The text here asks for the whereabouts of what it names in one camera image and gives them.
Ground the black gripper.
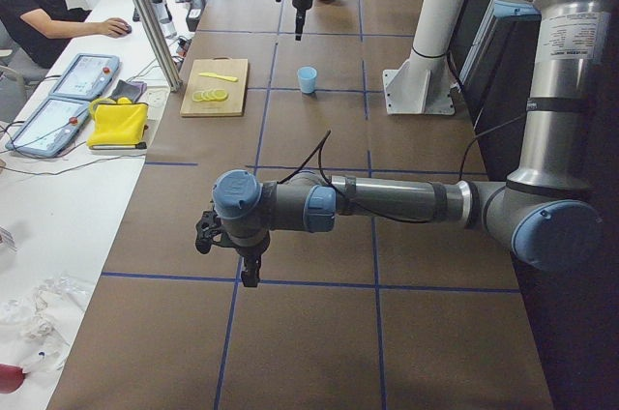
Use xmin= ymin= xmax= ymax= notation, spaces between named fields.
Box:
xmin=292 ymin=0 xmax=310 ymax=41
xmin=237 ymin=240 xmax=268 ymax=287

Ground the light blue cup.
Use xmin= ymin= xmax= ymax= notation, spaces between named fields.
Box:
xmin=297 ymin=66 xmax=318 ymax=94

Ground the yellow plastic knife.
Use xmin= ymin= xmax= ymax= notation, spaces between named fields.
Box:
xmin=198 ymin=72 xmax=239 ymax=82

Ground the wooden cutting board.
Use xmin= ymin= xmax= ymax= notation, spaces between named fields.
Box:
xmin=180 ymin=58 xmax=249 ymax=118

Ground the clear water bottle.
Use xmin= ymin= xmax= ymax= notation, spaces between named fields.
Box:
xmin=151 ymin=0 xmax=177 ymax=39

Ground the white power strip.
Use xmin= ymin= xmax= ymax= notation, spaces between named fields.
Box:
xmin=139 ymin=86 xmax=170 ymax=121

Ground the yellow cloth bag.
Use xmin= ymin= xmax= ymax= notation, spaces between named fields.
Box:
xmin=86 ymin=97 xmax=148 ymax=150

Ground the crumpled plastic wrap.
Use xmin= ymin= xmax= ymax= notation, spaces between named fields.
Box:
xmin=1 ymin=274 xmax=95 ymax=373

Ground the upper teach pendant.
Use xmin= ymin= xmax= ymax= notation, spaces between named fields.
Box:
xmin=50 ymin=53 xmax=120 ymax=101

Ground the teach pendant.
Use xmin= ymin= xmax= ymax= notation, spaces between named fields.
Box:
xmin=50 ymin=53 xmax=120 ymax=101
xmin=6 ymin=96 xmax=90 ymax=159

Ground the lower teach pendant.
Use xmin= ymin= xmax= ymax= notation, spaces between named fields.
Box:
xmin=6 ymin=96 xmax=90 ymax=159

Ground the dark red object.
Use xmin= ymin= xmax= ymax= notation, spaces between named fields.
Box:
xmin=0 ymin=364 xmax=26 ymax=394

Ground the person in black shirt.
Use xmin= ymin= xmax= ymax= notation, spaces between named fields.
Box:
xmin=1 ymin=0 xmax=129 ymax=69

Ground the aluminium frame post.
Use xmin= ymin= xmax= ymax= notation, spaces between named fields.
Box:
xmin=133 ymin=0 xmax=182 ymax=92

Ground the white pedestal column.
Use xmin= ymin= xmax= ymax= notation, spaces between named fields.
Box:
xmin=383 ymin=0 xmax=464 ymax=115

